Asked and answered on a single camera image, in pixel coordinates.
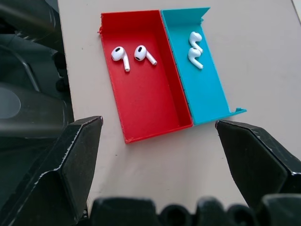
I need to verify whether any red plastic tray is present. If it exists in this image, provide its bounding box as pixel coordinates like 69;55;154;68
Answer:
97;9;194;145

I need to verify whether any teal plastic tray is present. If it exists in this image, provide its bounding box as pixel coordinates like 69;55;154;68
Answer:
160;7;247;126

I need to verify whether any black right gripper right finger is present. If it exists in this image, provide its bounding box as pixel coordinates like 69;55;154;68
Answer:
214;120;301;209

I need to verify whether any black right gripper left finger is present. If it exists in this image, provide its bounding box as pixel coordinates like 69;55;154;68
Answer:
0;115;104;226

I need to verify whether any dark robot body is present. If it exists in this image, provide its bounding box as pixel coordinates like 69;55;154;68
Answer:
0;0;75;151

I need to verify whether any white earbud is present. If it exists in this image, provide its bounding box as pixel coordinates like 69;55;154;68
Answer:
134;45;158;66
111;46;131;73
188;31;204;54
187;47;204;70

